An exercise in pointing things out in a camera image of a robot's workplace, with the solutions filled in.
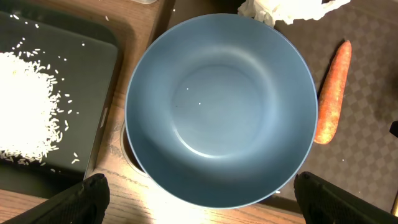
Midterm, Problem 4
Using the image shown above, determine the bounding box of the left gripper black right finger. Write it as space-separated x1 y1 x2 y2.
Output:
294 172 397 224

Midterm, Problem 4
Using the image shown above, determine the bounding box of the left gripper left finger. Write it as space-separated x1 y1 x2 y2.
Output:
3 174 110 224

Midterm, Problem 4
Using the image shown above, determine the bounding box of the pile of white rice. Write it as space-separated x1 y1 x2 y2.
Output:
0 14 86 174

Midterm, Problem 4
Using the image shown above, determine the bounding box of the orange carrot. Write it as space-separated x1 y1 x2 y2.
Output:
314 40 352 144

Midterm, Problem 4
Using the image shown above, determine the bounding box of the dark blue plate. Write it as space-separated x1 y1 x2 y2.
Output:
125 14 318 208

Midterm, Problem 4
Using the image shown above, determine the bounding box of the dark brown serving tray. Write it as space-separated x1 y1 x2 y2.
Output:
275 1 397 212

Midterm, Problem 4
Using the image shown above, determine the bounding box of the black plastic tray bin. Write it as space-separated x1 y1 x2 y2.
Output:
1 10 119 198

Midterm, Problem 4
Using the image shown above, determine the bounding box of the crumpled white tissue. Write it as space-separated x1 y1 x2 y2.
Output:
238 0 350 27

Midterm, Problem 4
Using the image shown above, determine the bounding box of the clear plastic bin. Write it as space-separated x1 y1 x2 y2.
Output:
132 0 157 4

